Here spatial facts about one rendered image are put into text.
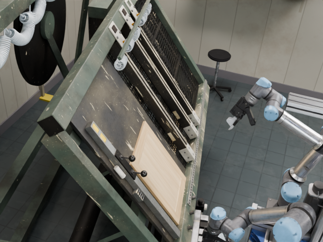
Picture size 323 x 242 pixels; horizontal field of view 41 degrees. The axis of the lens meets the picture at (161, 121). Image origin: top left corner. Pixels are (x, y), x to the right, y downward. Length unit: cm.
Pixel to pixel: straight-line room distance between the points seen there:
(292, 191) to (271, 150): 232
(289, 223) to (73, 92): 116
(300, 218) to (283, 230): 9
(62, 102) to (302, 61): 423
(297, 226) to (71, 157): 107
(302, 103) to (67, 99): 108
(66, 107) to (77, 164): 28
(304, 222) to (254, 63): 414
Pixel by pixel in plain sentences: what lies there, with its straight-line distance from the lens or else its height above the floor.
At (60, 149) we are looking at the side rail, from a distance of 208.
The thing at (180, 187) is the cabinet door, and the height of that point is 93.
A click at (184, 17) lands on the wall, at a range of 588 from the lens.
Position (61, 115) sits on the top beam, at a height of 188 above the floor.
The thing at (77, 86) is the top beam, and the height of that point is 189.
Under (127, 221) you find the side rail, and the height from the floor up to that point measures 128.
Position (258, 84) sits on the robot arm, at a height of 185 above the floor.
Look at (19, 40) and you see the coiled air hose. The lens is 242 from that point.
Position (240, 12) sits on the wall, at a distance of 568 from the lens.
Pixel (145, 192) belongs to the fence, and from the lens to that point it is 252.
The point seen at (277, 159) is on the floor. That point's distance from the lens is 488.
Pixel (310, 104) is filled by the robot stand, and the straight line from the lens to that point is 202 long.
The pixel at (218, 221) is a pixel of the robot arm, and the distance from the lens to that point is 226.
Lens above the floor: 307
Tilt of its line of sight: 37 degrees down
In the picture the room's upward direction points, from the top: 5 degrees clockwise
